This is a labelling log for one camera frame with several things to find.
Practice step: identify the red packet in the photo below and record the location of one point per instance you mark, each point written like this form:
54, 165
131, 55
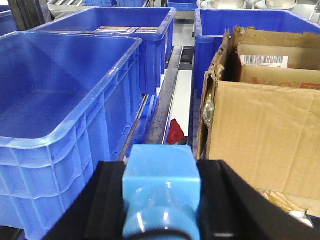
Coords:
175, 133

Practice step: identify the metal rack rail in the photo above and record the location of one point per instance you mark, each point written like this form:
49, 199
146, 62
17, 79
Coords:
160, 123

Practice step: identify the blue plastic bin behind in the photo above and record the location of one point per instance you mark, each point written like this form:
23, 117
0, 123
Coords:
154, 25

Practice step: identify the torn brown cardboard box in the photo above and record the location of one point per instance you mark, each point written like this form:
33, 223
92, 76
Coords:
260, 113

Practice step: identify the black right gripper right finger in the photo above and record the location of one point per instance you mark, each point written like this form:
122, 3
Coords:
230, 209

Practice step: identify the blue single-stud toy block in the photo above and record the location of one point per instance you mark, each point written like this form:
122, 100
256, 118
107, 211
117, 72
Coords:
161, 189

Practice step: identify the blue plastic bin near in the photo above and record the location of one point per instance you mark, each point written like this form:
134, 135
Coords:
67, 102

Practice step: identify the blue plastic bin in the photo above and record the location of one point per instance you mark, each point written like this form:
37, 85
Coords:
67, 102
154, 25
210, 26

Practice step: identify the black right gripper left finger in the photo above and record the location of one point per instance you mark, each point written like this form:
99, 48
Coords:
98, 213

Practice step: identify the blue plastic bin right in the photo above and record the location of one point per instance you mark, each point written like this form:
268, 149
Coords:
210, 26

